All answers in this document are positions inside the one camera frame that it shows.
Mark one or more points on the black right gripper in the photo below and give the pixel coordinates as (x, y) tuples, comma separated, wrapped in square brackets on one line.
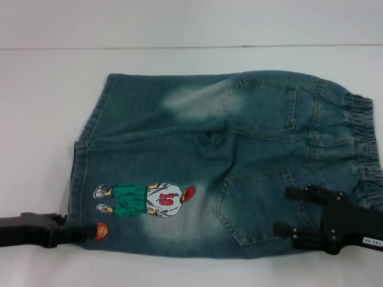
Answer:
[(353, 227)]

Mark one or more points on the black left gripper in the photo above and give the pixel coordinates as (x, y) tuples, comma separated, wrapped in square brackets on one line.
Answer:
[(30, 230)]

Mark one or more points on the blue denim shorts with embroidery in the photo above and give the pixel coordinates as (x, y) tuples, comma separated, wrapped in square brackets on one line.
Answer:
[(191, 143)]

